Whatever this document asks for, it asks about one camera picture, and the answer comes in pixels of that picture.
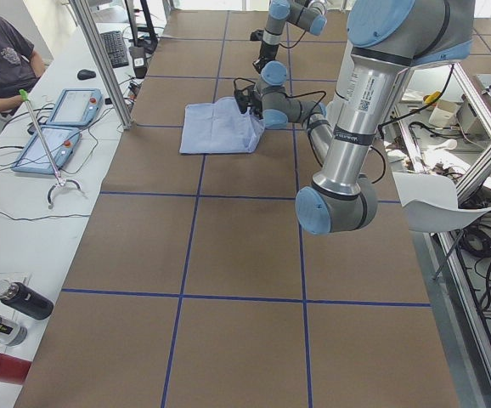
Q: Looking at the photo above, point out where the black computer mouse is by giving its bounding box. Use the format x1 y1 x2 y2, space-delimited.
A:
76 69 97 81

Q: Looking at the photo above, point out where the red cylindrical bottle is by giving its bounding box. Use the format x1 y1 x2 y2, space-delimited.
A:
0 353 31 385

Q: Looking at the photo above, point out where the black water bottle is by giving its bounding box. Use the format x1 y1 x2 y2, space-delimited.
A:
0 280 54 320

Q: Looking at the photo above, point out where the lower blue teach pendant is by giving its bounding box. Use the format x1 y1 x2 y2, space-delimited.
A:
10 126 83 177

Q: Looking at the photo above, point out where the upper blue teach pendant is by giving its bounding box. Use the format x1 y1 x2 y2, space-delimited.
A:
46 88 104 128

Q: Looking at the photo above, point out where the reacher grabber stick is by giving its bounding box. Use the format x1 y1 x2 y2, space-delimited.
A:
19 88 82 209

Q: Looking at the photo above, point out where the aluminium frame post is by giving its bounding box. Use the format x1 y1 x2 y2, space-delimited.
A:
69 0 133 130

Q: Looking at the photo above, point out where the white cardboard box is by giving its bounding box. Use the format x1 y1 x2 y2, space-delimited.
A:
428 99 460 128

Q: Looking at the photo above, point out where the blue teach pendant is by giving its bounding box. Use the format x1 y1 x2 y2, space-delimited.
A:
46 88 104 128
10 126 83 177

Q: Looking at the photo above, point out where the light blue striped shirt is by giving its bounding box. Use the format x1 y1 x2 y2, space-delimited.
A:
179 97 265 154

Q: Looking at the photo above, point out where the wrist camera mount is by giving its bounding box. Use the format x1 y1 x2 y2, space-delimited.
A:
250 29 263 42
233 77 256 114

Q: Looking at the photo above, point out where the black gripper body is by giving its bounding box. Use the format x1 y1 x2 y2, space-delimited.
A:
252 42 279 72
248 95 263 120

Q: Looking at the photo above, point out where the black keyboard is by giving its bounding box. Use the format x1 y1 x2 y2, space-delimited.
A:
100 31 129 68

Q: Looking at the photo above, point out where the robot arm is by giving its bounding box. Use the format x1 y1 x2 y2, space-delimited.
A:
234 1 475 235
250 0 329 73

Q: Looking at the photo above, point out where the white chair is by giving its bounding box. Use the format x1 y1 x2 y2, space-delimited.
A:
392 171 491 281

